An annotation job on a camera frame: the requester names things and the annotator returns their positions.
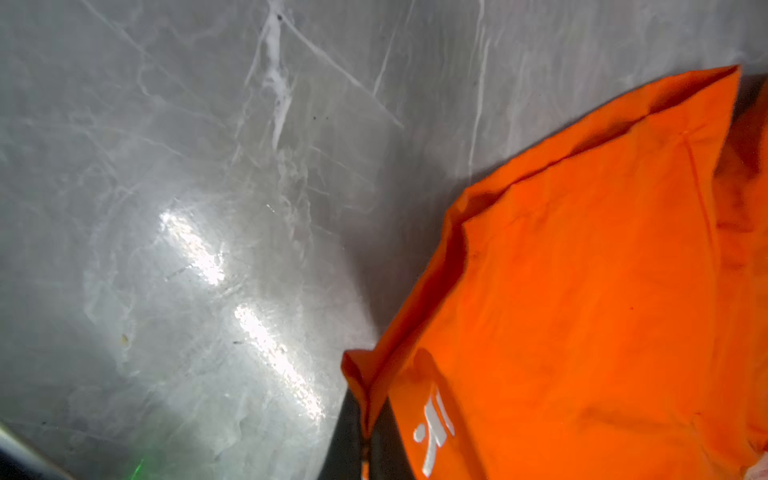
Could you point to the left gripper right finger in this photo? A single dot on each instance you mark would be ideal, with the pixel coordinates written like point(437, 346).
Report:
point(387, 456)

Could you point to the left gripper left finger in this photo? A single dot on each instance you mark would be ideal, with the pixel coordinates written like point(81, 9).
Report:
point(343, 459)

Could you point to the orange shorts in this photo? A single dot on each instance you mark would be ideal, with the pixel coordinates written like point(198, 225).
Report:
point(596, 307)

